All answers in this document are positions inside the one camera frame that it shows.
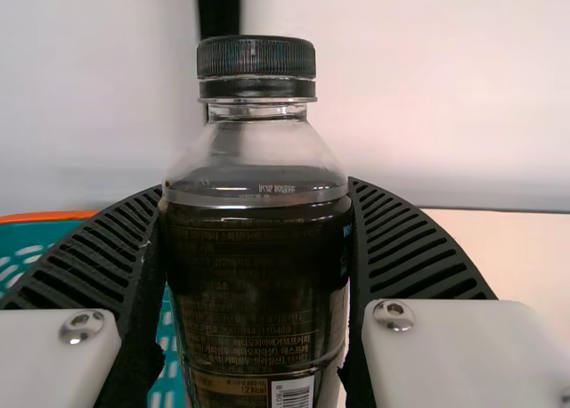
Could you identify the dark coffee bottle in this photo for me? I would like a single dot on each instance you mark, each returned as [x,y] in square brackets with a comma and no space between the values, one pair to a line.
[254,270]

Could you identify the black post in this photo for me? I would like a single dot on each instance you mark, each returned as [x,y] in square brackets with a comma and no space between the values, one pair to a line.
[220,7]

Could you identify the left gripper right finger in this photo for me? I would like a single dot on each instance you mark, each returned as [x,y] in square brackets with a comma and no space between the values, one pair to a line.
[401,256]

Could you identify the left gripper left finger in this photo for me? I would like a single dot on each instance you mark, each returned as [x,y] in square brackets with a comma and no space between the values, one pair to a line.
[89,256]

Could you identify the teal shopping basket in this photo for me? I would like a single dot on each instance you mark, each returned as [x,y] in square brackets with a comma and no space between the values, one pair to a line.
[26,234]

